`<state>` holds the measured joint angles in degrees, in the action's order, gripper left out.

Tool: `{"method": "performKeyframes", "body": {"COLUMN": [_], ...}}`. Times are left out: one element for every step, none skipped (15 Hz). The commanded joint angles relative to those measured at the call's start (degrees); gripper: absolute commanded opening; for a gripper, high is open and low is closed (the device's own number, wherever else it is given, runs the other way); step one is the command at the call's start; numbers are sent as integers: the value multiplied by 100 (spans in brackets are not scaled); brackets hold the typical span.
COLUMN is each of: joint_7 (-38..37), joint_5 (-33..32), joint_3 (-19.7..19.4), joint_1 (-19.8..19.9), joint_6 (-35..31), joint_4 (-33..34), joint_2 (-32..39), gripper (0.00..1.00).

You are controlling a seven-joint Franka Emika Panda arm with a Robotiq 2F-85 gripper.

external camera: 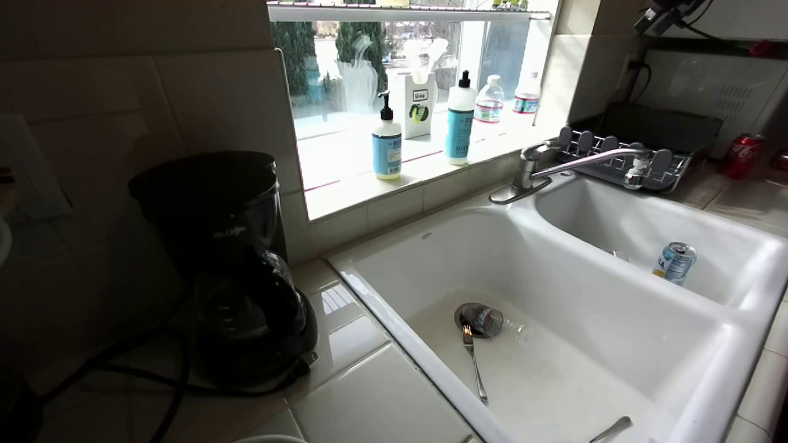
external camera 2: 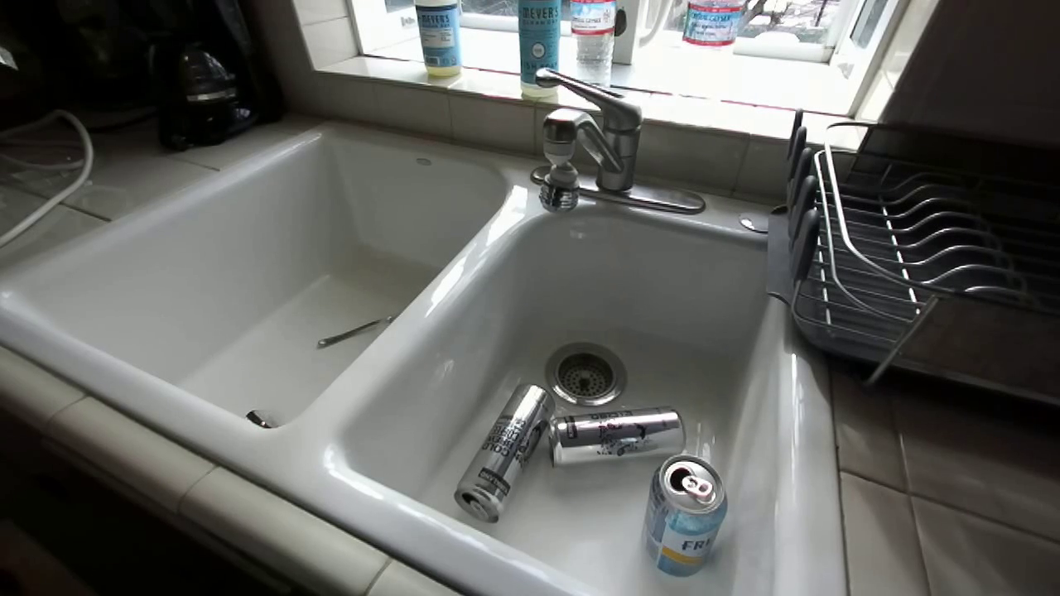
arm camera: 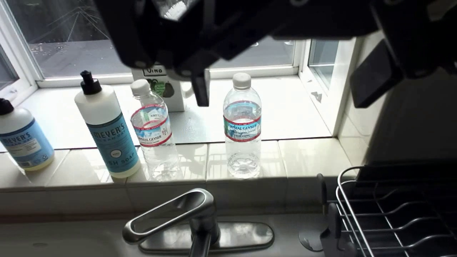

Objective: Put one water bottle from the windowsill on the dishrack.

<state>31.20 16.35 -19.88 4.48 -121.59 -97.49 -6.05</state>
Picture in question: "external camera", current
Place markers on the clear water bottle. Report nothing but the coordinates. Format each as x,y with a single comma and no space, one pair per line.
489,104
527,98

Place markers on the tall blue label soap bottle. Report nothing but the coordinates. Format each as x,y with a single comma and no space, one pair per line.
459,129

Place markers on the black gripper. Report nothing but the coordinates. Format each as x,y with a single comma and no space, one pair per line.
686,6

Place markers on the grey dish rack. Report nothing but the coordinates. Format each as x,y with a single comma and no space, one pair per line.
665,172

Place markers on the white bowl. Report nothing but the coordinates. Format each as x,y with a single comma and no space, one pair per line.
268,439

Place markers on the empty clear plastic bottle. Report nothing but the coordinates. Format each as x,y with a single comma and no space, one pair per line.
495,323

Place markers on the red soda can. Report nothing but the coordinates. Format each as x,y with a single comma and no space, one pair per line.
742,157

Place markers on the black coffee maker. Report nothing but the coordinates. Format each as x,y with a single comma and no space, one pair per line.
234,277

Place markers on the silver fork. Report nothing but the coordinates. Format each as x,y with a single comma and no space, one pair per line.
474,363

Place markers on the small blue label soap bottle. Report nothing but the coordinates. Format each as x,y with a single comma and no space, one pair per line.
386,151

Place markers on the white tissue box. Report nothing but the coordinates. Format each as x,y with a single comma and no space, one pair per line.
420,101

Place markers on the white appliance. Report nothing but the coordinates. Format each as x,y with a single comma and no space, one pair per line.
708,80

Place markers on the silver tap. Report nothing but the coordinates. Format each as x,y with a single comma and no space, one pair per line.
529,169

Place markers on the white double sink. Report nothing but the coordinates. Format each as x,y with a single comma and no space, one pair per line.
572,295

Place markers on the window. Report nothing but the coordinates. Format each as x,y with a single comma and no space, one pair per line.
369,74

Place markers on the blue drink can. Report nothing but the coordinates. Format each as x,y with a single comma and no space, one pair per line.
676,263

